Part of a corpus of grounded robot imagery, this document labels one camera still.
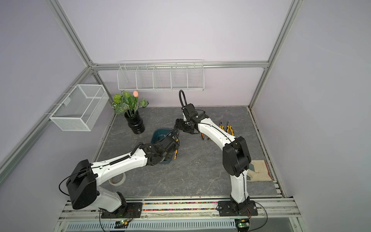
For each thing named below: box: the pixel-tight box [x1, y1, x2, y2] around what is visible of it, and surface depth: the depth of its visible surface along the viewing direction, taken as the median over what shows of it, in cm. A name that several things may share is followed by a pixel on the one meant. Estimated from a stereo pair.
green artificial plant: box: [111, 89, 150, 118], surface depth 91 cm
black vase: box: [124, 110, 146, 135], surface depth 100 cm
